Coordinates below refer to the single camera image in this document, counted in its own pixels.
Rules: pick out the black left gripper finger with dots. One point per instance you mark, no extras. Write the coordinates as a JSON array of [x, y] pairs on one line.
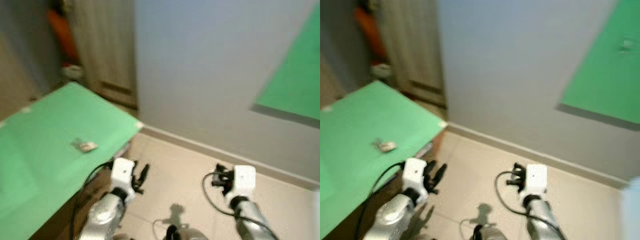
[[134, 166], [144, 173], [441, 173], [428, 166]]

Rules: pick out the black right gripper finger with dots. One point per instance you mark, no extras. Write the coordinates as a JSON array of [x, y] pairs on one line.
[[217, 183], [221, 168], [511, 183], [516, 167]]

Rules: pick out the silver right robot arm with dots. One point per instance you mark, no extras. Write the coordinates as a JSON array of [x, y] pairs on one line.
[[255, 220], [546, 220]]

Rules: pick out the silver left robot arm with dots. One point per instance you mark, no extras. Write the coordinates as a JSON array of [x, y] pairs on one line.
[[102, 217], [392, 217]]

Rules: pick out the white baseboard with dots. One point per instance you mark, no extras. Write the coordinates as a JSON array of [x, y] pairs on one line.
[[530, 155], [225, 157]]

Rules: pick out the green table cover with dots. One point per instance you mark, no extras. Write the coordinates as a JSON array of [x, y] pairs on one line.
[[45, 145], [365, 145]]

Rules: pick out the small white round object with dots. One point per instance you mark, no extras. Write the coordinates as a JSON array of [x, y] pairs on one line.
[[73, 72], [381, 70]]

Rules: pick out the light wooden door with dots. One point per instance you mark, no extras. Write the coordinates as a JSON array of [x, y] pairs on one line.
[[415, 50], [107, 50]]

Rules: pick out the orange object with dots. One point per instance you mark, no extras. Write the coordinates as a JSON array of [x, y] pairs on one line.
[[64, 35], [369, 32]]

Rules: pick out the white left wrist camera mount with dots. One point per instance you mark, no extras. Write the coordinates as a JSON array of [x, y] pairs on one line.
[[414, 174], [122, 174]]

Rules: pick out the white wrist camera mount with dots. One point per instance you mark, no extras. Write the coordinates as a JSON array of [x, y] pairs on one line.
[[122, 174], [414, 174], [536, 179], [244, 180]]

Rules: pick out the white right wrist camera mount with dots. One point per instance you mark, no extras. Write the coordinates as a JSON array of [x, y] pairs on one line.
[[244, 180], [536, 179]]

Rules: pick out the green wall board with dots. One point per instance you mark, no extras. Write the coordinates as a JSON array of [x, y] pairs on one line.
[[297, 85]]

